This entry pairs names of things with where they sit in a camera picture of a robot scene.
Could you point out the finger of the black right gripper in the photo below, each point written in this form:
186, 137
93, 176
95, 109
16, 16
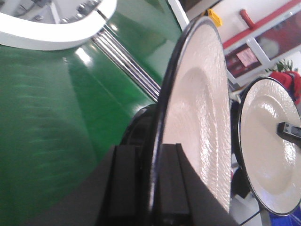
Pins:
289, 132

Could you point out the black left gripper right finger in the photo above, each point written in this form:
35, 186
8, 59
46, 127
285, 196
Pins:
182, 198

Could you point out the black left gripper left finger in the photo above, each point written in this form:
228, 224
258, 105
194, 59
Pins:
129, 198

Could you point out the cream plate black rim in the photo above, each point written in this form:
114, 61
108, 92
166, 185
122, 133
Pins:
193, 108
272, 164

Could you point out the green circular conveyor belt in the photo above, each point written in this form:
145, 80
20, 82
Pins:
73, 73

